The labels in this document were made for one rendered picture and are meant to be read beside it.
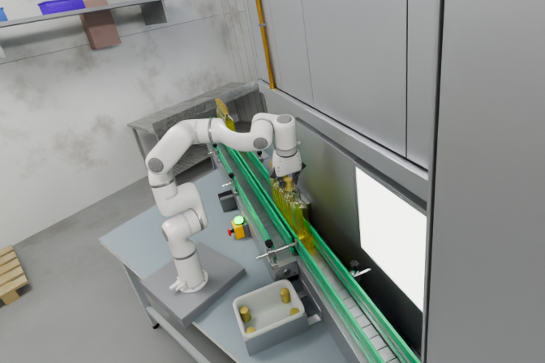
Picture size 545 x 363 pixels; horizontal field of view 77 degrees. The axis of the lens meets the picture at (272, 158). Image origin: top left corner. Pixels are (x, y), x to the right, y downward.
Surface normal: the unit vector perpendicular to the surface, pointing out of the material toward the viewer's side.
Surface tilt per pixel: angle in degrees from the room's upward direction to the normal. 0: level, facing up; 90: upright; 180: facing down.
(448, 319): 90
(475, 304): 90
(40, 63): 90
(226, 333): 0
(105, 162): 90
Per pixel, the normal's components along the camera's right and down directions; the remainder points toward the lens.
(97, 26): 0.73, 0.18
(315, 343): -0.17, -0.88
